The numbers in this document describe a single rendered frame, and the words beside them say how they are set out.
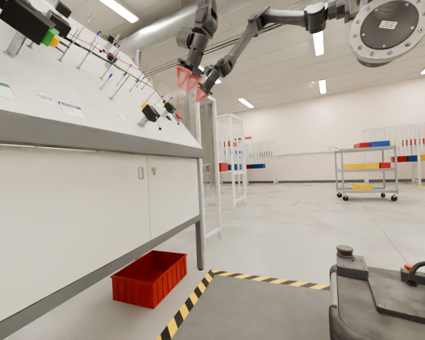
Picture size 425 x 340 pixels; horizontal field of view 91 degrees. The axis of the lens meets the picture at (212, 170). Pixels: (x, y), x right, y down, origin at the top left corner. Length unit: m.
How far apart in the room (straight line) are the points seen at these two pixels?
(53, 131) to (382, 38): 0.99
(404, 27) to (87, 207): 1.11
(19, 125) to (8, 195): 0.16
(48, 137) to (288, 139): 8.85
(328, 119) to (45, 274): 8.99
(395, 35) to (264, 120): 8.75
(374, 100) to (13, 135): 9.27
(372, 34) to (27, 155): 1.05
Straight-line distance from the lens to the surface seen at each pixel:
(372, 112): 9.26
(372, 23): 0.94
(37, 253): 0.73
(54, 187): 0.73
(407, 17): 0.95
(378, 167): 4.82
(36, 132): 0.67
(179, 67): 0.88
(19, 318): 0.76
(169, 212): 1.16
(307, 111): 9.28
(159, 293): 1.35
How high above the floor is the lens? 0.72
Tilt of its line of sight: level
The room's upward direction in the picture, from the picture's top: 3 degrees counter-clockwise
